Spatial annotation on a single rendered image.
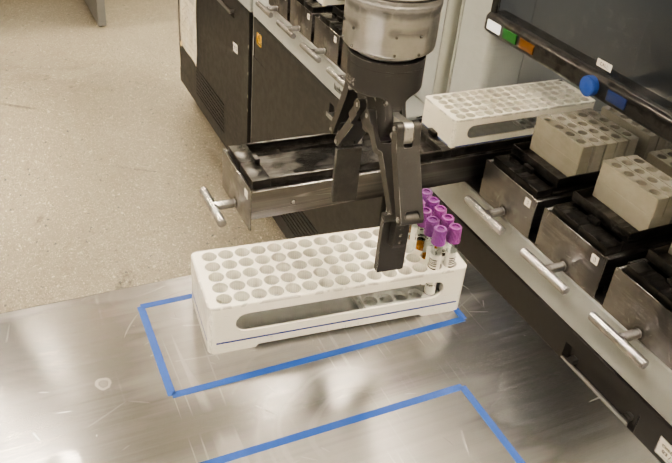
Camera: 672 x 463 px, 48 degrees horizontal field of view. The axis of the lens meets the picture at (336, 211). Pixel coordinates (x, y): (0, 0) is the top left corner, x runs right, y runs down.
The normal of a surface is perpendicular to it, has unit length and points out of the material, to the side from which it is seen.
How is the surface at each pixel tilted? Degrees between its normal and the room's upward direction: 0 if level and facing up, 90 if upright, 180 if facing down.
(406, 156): 63
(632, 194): 90
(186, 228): 0
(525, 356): 0
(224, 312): 90
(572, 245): 90
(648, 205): 90
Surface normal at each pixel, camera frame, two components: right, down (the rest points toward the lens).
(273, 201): 0.42, 0.52
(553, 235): -0.91, 0.17
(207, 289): 0.08, -0.83
